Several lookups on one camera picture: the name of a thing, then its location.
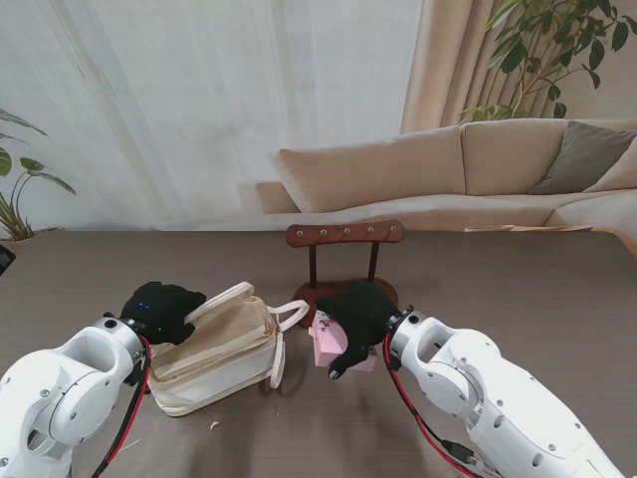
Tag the white sheer curtain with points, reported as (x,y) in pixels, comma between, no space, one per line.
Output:
(199,99)

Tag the black device at table edge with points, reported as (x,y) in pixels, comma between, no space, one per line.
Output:
(5,261)

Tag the broad-leaved green potted plant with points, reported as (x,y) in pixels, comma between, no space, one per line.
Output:
(37,166)

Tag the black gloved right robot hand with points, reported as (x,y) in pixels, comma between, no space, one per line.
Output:
(363,313)

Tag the pink floral jewelry box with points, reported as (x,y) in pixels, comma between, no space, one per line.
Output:
(328,343)

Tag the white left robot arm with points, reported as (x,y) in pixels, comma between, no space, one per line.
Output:
(64,388)

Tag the tall dark-leaved plant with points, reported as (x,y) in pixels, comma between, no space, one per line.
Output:
(515,57)

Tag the beige curtain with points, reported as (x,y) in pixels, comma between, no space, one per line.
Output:
(448,60)

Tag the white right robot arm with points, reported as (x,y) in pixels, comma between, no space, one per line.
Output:
(488,388)

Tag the white zippered cosmetic bag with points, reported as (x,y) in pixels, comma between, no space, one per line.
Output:
(224,368)

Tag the grey sofa cushion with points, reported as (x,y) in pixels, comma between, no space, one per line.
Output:
(582,159)

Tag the dark wooden jewelry stand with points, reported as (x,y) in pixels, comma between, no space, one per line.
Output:
(343,234)

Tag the beige sofa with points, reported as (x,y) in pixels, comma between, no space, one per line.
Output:
(373,169)

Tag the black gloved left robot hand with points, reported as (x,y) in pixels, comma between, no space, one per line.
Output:
(159,309)

